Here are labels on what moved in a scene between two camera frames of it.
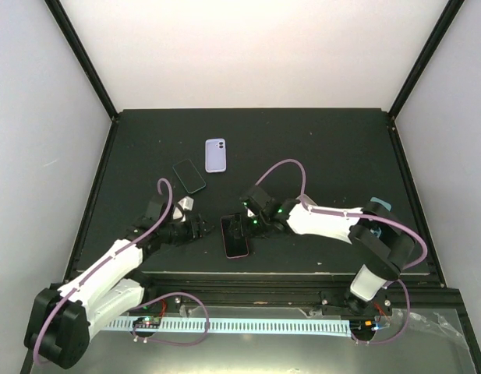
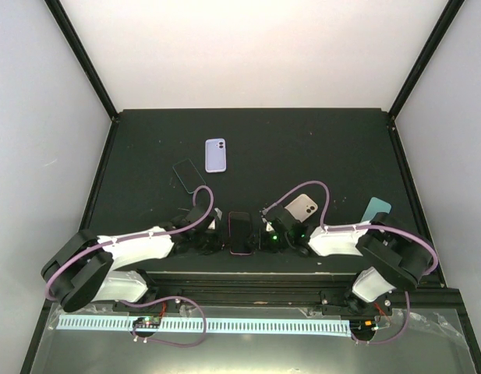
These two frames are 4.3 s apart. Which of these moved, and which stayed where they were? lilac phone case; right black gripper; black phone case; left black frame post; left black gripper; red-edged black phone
Moved: left black gripper; right black gripper
Stayed: red-edged black phone; left black frame post; lilac phone case; black phone case
